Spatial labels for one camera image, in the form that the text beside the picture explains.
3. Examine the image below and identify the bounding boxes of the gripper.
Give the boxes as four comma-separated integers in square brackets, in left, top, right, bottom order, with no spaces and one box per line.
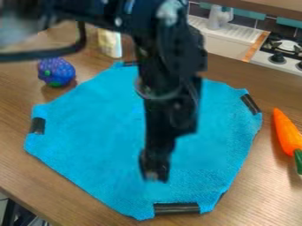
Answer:
[134,77,203,184]

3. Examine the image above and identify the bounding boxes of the blue cloth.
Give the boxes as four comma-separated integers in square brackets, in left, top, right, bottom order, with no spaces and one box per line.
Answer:
[22,60,265,222]

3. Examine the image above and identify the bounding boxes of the purple toy grapes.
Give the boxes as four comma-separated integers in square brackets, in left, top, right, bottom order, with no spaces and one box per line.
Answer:
[36,56,77,88]

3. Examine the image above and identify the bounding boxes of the orange toy carrot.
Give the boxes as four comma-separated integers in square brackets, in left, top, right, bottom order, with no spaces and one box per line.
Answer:
[272,107,302,177]

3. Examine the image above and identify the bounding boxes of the toy sink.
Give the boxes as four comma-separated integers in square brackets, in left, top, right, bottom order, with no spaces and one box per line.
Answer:
[187,13,272,63]

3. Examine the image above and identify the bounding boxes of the tap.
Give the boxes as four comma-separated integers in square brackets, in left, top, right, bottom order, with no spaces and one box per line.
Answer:
[205,4,235,31]

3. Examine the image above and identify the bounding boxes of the toy stove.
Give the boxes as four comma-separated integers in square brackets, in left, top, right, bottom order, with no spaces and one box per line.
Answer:
[248,31,302,77]

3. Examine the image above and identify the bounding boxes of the black cable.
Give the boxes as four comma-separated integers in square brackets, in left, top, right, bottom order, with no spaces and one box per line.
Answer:
[0,20,89,64]

